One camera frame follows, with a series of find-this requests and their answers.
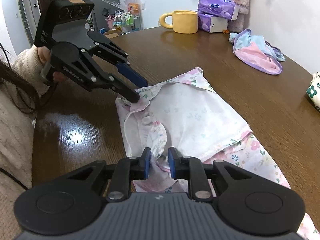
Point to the cluttered storage rack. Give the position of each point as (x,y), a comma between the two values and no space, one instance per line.
(127,18)

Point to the blue pink purple garment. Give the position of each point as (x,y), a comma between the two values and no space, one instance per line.
(256,52)

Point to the purple tissue pack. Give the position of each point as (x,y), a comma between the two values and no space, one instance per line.
(211,23)
(227,9)

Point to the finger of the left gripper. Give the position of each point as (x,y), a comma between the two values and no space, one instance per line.
(78,65)
(105,49)

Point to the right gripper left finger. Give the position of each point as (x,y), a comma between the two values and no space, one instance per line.
(75,200)

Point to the pink floral baby dress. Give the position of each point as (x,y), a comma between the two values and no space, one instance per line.
(187,114)

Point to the lower purple tissue pack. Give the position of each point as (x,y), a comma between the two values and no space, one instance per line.
(211,23)

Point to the cream green-flower folded cloth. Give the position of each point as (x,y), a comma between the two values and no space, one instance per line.
(313,90)

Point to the person's left hand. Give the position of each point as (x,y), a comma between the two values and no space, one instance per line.
(44,56)

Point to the upper purple tissue pack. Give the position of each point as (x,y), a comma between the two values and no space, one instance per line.
(227,9)

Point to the cream knit sweater sleeve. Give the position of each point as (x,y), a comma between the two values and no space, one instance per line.
(21,91)

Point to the yellow ceramic mug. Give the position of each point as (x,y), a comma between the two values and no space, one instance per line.
(183,21)

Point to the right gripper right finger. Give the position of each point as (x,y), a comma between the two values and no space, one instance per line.
(245,201)

